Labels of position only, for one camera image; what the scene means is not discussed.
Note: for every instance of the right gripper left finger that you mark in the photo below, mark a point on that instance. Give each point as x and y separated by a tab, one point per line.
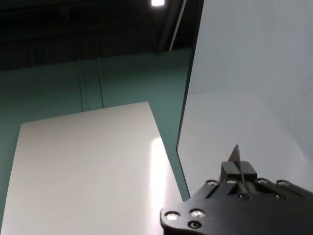
230	171

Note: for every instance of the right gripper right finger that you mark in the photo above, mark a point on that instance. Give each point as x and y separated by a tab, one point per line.
249	172

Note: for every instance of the white table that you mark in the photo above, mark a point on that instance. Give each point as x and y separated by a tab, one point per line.
85	171

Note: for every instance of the thin white pole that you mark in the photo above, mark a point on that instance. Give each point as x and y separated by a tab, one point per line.
177	24

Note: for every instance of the ceiling light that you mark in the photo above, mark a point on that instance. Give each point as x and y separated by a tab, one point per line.
157	2

